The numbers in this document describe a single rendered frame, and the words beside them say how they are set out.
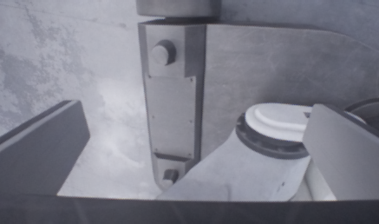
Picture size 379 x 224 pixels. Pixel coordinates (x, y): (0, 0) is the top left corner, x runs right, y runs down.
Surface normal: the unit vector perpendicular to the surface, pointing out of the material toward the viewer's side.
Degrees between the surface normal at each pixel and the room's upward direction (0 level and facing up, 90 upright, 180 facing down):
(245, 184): 90
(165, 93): 0
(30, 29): 0
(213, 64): 0
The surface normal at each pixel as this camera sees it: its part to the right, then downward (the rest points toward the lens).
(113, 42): -0.21, 0.47
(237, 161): 0.01, -0.88
